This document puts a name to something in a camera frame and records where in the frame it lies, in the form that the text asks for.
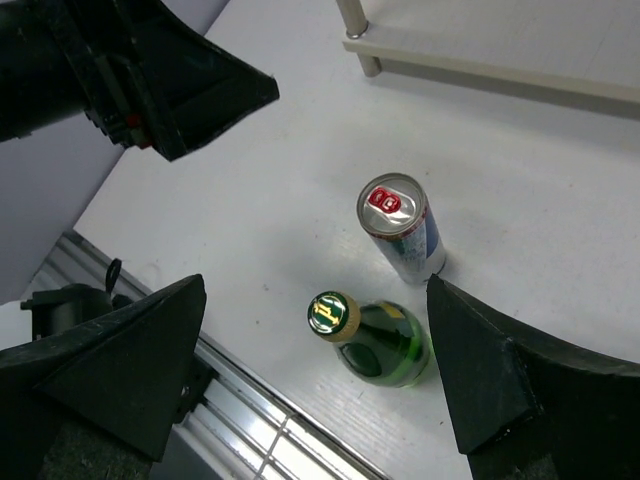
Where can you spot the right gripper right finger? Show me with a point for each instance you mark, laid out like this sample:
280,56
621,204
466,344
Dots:
527,405

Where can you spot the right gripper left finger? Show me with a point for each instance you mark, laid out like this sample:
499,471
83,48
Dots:
99,400

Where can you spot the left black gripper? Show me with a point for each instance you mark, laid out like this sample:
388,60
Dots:
62,58

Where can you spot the white two-tier shelf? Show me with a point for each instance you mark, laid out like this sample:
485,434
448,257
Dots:
587,49

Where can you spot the front green glass bottle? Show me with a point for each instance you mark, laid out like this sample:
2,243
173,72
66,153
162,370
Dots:
380,342

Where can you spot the rear silver energy can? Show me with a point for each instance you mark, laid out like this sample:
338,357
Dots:
395,212

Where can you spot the aluminium frame rail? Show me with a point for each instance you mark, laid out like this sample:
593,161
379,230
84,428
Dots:
242,429

